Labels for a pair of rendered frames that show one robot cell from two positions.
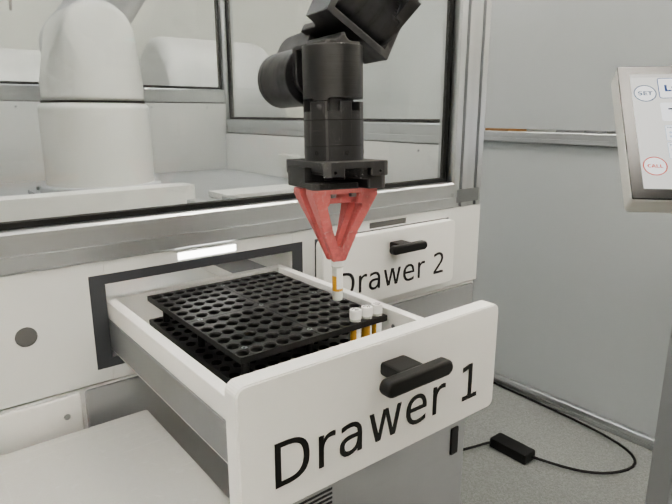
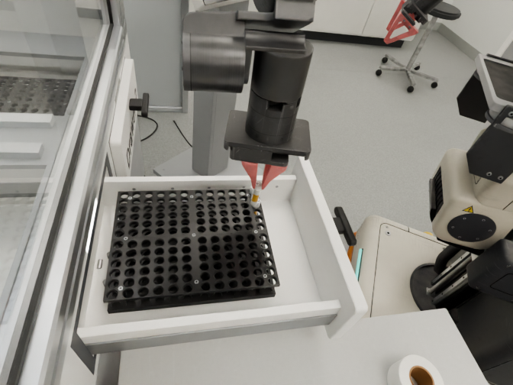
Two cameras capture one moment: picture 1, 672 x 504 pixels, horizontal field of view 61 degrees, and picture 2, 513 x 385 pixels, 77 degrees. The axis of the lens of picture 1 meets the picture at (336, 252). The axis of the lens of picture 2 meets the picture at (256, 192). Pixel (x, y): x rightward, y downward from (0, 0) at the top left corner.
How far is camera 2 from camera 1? 0.58 m
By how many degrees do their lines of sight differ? 68
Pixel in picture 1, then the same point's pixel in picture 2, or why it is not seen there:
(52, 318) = not seen: outside the picture
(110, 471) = not seen: outside the picture
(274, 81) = (221, 81)
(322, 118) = (291, 114)
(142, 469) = (202, 372)
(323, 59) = (304, 70)
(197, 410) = (277, 325)
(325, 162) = (304, 149)
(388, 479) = not seen: hidden behind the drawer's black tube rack
